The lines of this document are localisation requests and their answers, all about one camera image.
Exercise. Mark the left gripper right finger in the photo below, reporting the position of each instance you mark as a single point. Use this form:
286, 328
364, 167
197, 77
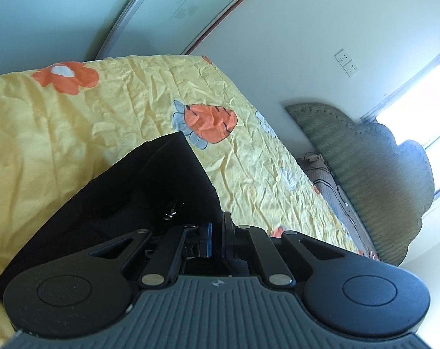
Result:
289, 260

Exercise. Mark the striped pillow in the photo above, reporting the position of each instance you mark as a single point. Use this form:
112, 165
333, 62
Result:
320, 175

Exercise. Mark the yellow floral bed quilt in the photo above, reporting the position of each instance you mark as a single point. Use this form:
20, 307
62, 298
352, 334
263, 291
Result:
64, 125

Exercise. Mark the white wardrobe sliding door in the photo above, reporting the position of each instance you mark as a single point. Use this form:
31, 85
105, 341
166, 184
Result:
149, 27

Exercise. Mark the window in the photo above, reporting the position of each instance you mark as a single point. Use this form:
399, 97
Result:
412, 112

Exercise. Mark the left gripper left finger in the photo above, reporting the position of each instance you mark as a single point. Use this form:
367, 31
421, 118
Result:
156, 257

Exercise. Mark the white wall socket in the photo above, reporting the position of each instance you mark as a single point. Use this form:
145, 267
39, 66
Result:
351, 68
342, 57

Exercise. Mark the green padded headboard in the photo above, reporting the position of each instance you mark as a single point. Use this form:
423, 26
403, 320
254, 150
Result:
390, 184

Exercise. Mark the black pants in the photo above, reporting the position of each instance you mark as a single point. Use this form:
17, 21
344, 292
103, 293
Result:
158, 178

